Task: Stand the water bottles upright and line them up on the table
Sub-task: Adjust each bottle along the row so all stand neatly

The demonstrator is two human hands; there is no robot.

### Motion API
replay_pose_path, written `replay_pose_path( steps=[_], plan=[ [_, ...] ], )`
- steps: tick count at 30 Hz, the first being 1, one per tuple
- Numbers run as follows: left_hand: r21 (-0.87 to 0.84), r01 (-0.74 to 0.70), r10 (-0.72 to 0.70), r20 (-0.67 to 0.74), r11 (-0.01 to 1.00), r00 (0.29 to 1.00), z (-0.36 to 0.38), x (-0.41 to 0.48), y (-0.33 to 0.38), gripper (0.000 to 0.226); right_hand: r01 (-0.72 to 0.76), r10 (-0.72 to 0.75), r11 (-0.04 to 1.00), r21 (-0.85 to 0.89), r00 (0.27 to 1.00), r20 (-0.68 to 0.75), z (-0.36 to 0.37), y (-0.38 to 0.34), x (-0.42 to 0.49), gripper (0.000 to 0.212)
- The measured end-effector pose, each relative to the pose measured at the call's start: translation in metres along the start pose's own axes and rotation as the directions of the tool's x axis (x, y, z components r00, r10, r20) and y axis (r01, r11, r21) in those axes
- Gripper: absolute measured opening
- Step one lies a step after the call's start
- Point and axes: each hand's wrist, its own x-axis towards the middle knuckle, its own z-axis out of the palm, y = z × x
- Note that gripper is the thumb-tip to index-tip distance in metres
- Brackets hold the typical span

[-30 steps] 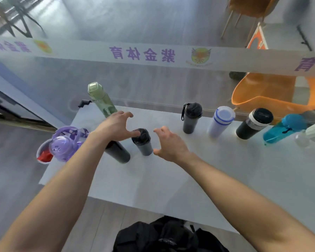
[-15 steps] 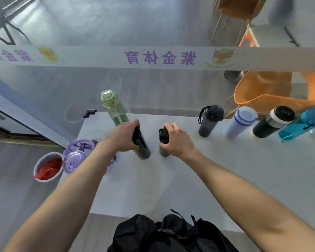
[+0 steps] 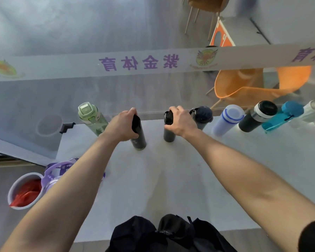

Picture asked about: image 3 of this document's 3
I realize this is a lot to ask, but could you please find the person's left hand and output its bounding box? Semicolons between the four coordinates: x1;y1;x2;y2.
102;107;139;143

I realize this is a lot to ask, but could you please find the person's right hand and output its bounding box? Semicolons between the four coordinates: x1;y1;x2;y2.
164;106;200;139

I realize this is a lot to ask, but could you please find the dark grey bottle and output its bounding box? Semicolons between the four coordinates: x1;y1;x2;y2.
163;110;176;143

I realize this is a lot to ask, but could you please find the black slim bottle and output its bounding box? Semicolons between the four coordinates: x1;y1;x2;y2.
130;114;147;151

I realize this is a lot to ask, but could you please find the person's right forearm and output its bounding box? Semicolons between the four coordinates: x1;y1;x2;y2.
184;128;315;252

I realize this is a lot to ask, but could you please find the person's left forearm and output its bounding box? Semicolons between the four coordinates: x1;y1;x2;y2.
0;132;121;252

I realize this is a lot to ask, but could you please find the green transparent bottle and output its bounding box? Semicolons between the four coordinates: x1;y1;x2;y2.
78;102;109;136

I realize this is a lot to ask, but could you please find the white banner with purple print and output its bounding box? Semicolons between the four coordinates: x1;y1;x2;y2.
0;42;315;83

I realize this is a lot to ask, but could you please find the white bottle with blue stripes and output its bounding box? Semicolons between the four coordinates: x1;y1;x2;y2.
213;104;245;137

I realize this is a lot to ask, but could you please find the black table clamp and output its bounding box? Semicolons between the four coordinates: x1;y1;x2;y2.
59;122;76;134

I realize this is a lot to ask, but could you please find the orange plastic chair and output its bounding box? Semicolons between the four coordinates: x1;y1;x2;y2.
206;66;312;109

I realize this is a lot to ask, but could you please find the black bottle with white band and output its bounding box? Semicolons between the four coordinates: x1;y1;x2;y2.
238;100;278;133

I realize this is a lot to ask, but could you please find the orange sign board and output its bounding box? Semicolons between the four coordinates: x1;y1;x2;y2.
209;17;236;48

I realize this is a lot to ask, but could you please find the purple transparent bottle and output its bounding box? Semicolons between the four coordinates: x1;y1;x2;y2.
41;158;106;194

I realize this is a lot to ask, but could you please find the teal bottle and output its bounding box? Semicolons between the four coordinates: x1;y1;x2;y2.
261;101;304;133

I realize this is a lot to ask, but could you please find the wooden chair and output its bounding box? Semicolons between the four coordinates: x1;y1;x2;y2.
182;0;231;41

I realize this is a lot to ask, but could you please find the black bag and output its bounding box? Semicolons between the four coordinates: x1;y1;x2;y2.
105;214;238;252

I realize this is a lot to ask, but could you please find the red plastic bag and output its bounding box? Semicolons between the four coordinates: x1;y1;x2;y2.
10;179;42;208

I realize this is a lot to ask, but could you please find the clear bottle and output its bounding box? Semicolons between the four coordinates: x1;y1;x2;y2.
289;97;315;128

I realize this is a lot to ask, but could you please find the white waste bin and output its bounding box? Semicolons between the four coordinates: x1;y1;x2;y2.
7;172;45;210

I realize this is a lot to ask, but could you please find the black sleeve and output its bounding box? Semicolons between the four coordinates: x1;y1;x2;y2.
298;219;315;252

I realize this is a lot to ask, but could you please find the navy bottle with strap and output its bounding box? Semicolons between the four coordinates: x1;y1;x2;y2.
190;106;214;130

